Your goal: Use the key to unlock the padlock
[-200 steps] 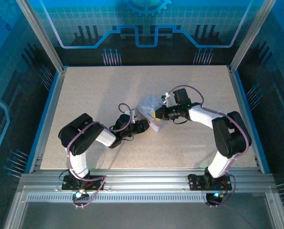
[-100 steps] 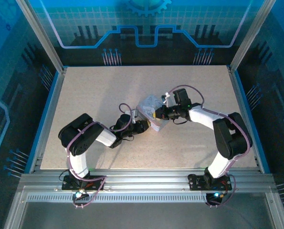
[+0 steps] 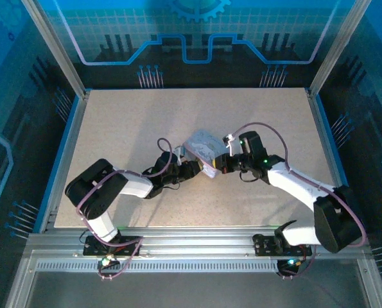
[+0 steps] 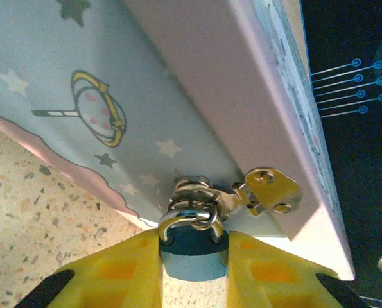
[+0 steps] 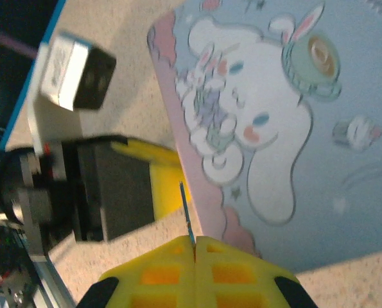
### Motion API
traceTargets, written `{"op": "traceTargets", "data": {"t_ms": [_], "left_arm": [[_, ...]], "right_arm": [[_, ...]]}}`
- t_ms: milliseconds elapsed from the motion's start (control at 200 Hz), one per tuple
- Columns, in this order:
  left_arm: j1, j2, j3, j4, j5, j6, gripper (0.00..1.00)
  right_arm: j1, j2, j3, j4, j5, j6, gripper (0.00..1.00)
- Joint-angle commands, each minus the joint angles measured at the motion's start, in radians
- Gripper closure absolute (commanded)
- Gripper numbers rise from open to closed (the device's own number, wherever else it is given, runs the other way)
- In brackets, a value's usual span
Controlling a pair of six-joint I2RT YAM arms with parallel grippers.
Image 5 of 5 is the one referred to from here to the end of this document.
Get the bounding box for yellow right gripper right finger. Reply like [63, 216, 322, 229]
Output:
[195, 236, 318, 308]

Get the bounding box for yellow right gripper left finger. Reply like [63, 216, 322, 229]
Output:
[77, 236, 195, 308]

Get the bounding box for small blue key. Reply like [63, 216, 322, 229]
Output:
[178, 180, 197, 250]

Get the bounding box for blue table edge strip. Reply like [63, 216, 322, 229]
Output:
[0, 0, 66, 151]

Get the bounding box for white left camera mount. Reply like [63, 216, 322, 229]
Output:
[26, 92, 82, 155]

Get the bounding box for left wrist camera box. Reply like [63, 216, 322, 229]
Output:
[39, 30, 117, 112]

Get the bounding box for wide aluminium base rail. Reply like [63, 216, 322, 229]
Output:
[30, 253, 78, 308]

